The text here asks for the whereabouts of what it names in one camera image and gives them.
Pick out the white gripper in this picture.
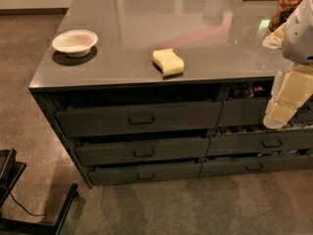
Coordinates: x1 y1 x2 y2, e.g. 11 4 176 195
263 64 313 129

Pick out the drawer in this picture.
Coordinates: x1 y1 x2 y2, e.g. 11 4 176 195
88 162 201 185
200 155 313 177
207 129 313 156
217 97 313 126
56 101 222 138
75 137 210 166

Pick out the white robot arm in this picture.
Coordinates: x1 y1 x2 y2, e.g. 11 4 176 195
263 0 313 129

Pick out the grey drawer cabinet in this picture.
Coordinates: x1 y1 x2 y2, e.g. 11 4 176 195
29 0 313 186

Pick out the glass jar of nuts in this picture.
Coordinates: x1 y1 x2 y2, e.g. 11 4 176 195
268 0 302 31

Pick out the yellow sponge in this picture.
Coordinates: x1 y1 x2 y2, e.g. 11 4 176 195
153 48 184 76

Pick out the white bowl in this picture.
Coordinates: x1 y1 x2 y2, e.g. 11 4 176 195
52 29 98 58

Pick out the black stand base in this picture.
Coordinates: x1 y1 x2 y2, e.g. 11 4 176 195
0 148 79 235

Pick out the black cable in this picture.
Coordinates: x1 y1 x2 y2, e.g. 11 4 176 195
0 184 49 226

